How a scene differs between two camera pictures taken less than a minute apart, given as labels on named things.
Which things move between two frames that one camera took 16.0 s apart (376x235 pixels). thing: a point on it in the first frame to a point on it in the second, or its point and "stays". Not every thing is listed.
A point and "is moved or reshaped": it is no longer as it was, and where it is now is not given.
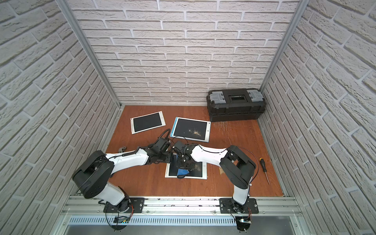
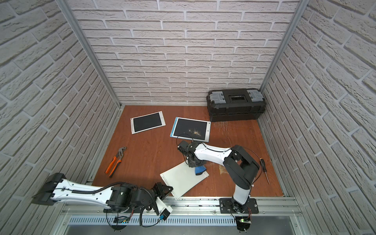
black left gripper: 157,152 to 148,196
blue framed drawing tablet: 192,129 stays
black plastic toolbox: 235,105 stays
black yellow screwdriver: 262,160 stays
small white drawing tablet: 147,122 stays
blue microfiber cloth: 180,172 to 199,170
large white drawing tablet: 199,171 is moved or reshaped
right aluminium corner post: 301,7 stays
